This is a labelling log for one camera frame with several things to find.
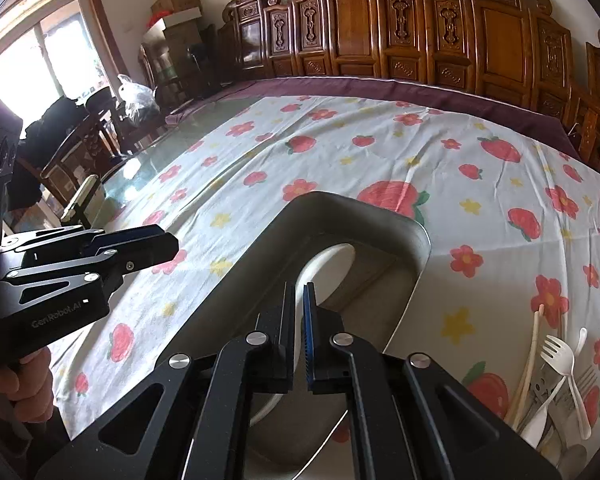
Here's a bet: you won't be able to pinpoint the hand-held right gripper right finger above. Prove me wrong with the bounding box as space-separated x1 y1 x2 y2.
302 282 563 480

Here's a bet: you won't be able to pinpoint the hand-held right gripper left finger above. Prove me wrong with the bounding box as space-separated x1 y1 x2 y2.
35 282 301 480

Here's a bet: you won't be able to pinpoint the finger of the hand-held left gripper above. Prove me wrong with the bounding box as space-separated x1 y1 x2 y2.
0 232 180 313
0 224 168 261

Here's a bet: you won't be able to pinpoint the metal tray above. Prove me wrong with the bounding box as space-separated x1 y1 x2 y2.
100 191 433 480

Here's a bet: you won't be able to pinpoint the cream chopstick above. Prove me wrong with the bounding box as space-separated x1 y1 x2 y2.
517 304 546 411
509 311 540 426

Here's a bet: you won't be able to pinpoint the wooden spoons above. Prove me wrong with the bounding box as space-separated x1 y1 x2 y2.
520 327 588 448

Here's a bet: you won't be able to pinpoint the metal fork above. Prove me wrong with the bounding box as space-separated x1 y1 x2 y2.
565 364 600 411

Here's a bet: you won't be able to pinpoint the person's left hand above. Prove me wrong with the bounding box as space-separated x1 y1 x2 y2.
0 347 57 425

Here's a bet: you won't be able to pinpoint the smartphone on stand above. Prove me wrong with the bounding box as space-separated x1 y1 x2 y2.
60 174 105 228

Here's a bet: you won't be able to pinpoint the dark wooden dining chair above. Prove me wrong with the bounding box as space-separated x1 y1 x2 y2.
40 110 126 196

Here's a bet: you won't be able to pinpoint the clear plastic bag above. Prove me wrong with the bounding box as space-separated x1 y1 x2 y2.
116 74 157 121

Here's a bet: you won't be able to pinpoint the black jacket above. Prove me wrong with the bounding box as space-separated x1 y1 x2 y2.
24 95 88 143

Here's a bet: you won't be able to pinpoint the strawberry print tablecloth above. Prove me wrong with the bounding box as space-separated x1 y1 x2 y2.
55 95 600 461

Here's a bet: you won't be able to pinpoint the wooden framed window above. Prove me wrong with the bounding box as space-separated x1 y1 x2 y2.
0 0 131 131

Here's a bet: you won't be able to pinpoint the white box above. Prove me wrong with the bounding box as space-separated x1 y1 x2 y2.
161 7 203 31

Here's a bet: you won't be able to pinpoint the carved wooden sofa back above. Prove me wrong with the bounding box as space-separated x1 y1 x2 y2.
425 0 576 116
222 0 303 86
292 0 431 81

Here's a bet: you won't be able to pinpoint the white plastic fork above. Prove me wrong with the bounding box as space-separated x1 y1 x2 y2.
540 335 593 441

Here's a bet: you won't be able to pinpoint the purple tablecloth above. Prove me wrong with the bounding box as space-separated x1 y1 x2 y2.
165 76 578 161

